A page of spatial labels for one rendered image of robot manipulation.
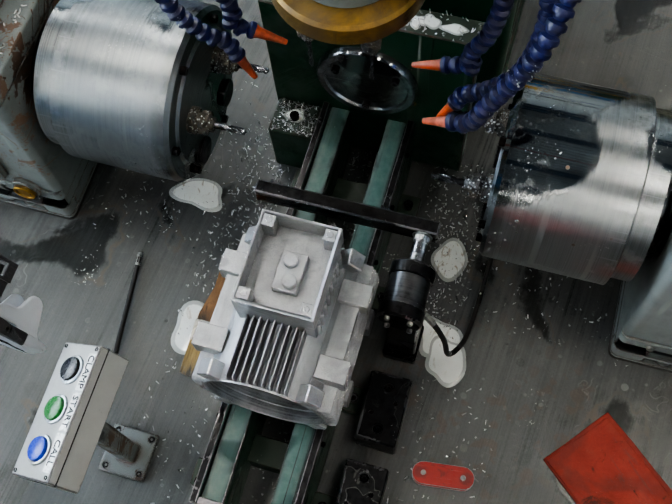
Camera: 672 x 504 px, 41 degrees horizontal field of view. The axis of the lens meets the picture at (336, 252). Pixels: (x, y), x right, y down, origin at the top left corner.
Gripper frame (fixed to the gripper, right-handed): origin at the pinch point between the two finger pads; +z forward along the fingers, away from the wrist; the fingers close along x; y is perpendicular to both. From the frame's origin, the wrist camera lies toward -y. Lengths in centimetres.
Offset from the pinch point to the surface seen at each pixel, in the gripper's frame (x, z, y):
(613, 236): -53, 31, 33
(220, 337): -14.9, 13.4, 8.8
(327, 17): -33, -6, 39
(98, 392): -3.9, 8.3, -1.6
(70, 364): -0.6, 5.3, 0.4
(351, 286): -26.3, 20.1, 19.6
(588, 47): -32, 56, 82
